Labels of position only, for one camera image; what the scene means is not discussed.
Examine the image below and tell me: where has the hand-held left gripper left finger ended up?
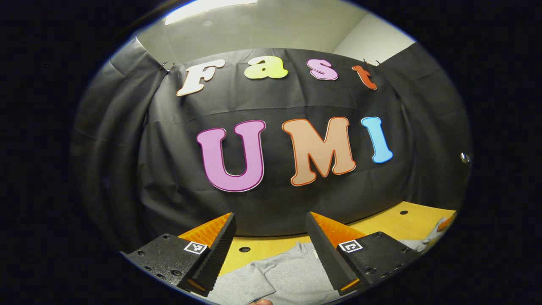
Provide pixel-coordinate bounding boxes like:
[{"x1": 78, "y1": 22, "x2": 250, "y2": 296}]
[{"x1": 121, "y1": 213, "x2": 238, "y2": 297}]

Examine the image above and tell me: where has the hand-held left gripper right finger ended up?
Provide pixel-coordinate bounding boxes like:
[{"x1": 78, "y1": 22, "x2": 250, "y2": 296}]
[{"x1": 305, "y1": 211, "x2": 420, "y2": 296}]

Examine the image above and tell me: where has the grey sweatshirt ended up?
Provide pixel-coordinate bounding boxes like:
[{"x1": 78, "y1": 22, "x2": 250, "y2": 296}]
[{"x1": 207, "y1": 217, "x2": 450, "y2": 305}]

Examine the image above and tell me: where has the black backdrop cloth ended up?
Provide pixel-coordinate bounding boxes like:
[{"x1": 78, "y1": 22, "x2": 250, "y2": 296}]
[{"x1": 70, "y1": 37, "x2": 473, "y2": 255}]

